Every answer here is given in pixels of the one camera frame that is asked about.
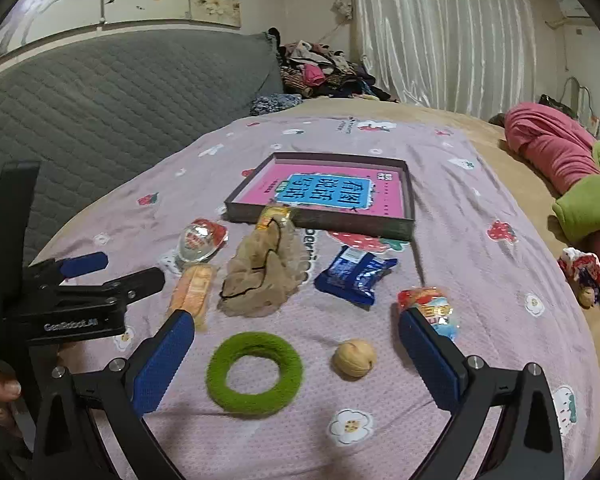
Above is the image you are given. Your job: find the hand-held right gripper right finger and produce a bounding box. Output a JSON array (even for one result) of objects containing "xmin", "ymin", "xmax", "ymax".
[{"xmin": 398, "ymin": 306, "xmax": 565, "ymax": 480}]

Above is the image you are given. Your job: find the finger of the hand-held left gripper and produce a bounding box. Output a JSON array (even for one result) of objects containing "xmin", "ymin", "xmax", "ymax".
[
  {"xmin": 29, "ymin": 251, "xmax": 109, "ymax": 286},
  {"xmin": 55, "ymin": 266, "xmax": 166, "ymax": 311}
]

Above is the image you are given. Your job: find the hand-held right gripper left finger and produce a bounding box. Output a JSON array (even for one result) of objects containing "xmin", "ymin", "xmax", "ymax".
[{"xmin": 32, "ymin": 309, "xmax": 196, "ymax": 480}]

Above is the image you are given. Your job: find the red and blue egg capsule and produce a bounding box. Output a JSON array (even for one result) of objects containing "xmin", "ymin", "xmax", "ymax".
[{"xmin": 397, "ymin": 286, "xmax": 461, "ymax": 343}]

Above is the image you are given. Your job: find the orange wafer packet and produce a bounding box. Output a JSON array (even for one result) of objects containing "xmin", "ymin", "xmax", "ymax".
[{"xmin": 169, "ymin": 263, "xmax": 217, "ymax": 332}]

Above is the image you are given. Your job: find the green fuzzy ring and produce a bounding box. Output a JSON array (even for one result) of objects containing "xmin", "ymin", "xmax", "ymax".
[{"xmin": 206, "ymin": 332, "xmax": 304, "ymax": 417}]

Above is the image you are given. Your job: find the red and white egg capsule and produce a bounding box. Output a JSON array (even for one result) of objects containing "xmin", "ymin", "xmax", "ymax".
[{"xmin": 176, "ymin": 218, "xmax": 229, "ymax": 264}]

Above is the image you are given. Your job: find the blue snack packet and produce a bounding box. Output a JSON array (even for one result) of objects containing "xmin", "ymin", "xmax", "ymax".
[{"xmin": 313, "ymin": 246, "xmax": 399, "ymax": 309}]

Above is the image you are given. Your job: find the beige mesh scrunchie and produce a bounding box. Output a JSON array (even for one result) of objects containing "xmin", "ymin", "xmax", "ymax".
[{"xmin": 219, "ymin": 220, "xmax": 312, "ymax": 318}]

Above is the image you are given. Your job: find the yellow cake packet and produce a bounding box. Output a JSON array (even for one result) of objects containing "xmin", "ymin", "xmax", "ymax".
[{"xmin": 255, "ymin": 203, "xmax": 296, "ymax": 232}]

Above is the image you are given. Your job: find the shallow box with pink print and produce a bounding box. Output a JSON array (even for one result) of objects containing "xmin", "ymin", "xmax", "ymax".
[{"xmin": 224, "ymin": 152, "xmax": 417, "ymax": 242}]

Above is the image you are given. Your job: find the person's left hand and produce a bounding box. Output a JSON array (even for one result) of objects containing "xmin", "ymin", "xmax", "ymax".
[{"xmin": 0, "ymin": 357, "xmax": 25, "ymax": 443}]

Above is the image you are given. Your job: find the walnut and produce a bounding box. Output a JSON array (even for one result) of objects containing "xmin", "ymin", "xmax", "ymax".
[{"xmin": 332, "ymin": 339, "xmax": 377, "ymax": 380}]

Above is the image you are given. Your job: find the purple strawberry print blanket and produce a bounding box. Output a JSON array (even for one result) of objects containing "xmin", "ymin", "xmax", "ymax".
[{"xmin": 30, "ymin": 115, "xmax": 598, "ymax": 480}]

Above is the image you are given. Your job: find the grey quilted headboard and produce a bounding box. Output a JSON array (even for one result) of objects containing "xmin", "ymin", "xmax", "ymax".
[{"xmin": 0, "ymin": 30, "xmax": 286, "ymax": 281}]

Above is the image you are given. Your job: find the small plush doll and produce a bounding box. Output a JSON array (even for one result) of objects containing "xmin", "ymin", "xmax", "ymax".
[{"xmin": 557, "ymin": 247, "xmax": 600, "ymax": 308}]

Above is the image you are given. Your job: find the green cloth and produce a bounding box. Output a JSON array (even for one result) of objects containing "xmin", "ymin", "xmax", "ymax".
[{"xmin": 552, "ymin": 140, "xmax": 600, "ymax": 243}]

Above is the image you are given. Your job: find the blue floral cloth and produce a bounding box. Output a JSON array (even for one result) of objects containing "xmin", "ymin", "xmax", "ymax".
[{"xmin": 250, "ymin": 92, "xmax": 303, "ymax": 117}]

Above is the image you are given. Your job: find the pink blanket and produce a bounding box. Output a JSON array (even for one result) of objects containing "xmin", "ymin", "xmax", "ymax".
[{"xmin": 502, "ymin": 101, "xmax": 600, "ymax": 331}]

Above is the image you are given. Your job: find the black bag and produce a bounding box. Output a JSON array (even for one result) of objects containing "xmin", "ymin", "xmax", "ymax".
[{"xmin": 537, "ymin": 94, "xmax": 578, "ymax": 120}]

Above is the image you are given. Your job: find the pile of clothes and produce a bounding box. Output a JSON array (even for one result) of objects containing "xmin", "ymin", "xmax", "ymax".
[{"xmin": 275, "ymin": 40, "xmax": 398, "ymax": 103}]

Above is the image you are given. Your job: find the white curtain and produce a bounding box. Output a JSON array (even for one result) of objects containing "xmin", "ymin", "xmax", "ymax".
[{"xmin": 347, "ymin": 0, "xmax": 538, "ymax": 121}]

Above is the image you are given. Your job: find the white air conditioner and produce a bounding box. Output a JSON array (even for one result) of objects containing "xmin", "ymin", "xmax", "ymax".
[{"xmin": 555, "ymin": 0, "xmax": 588, "ymax": 18}]

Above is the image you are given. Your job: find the white metal frame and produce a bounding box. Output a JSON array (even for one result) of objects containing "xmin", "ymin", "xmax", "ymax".
[{"xmin": 562, "ymin": 77, "xmax": 600, "ymax": 136}]

